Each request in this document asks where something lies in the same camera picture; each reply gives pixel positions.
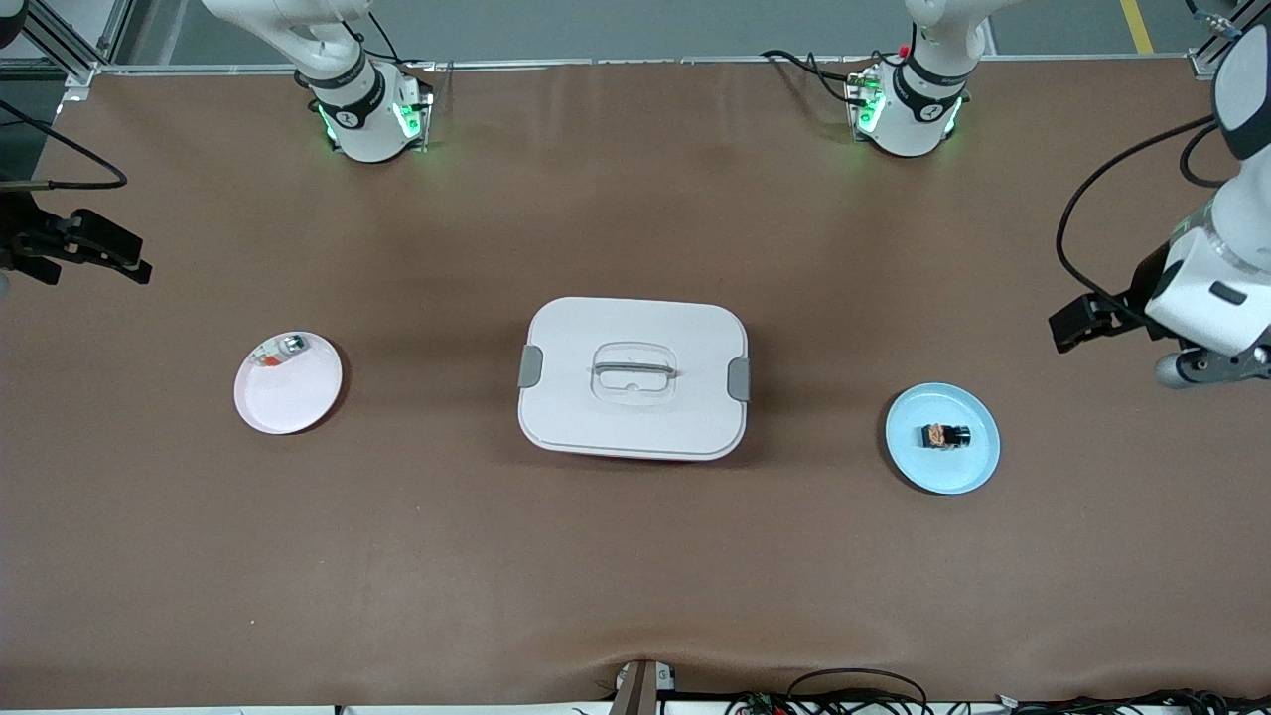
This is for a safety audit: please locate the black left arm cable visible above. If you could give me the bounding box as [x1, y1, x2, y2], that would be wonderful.
[1056, 114, 1232, 299]

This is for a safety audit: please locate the wooden post bracket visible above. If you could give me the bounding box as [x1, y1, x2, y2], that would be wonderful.
[608, 658, 678, 715]

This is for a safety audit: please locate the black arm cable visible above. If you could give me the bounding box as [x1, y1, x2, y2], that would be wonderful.
[1056, 114, 1232, 299]
[0, 99, 128, 190]

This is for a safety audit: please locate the black looped cable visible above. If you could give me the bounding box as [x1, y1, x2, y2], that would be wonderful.
[787, 667, 930, 715]

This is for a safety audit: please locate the black base cable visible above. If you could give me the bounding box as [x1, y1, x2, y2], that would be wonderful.
[761, 48, 857, 105]
[367, 10, 438, 71]

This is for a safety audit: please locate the aluminium frame profile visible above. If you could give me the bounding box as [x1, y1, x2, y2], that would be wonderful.
[0, 0, 130, 88]
[1190, 30, 1244, 78]

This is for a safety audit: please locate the pink round plate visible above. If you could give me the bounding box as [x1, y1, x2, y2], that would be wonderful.
[233, 331, 345, 436]

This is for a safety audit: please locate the light blue round plate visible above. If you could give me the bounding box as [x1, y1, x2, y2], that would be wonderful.
[885, 382, 1002, 496]

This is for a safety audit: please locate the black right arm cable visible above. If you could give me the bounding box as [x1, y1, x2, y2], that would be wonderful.
[0, 99, 128, 190]

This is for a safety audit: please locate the small green orange item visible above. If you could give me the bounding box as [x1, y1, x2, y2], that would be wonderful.
[256, 335, 311, 370]

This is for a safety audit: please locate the black cable bundle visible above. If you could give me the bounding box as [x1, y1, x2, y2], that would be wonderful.
[993, 688, 1271, 715]

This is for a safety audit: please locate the brown table mat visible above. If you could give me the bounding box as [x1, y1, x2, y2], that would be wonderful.
[0, 58, 1271, 708]

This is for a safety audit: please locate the white lidded storage box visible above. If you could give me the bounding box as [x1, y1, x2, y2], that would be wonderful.
[516, 296, 753, 463]

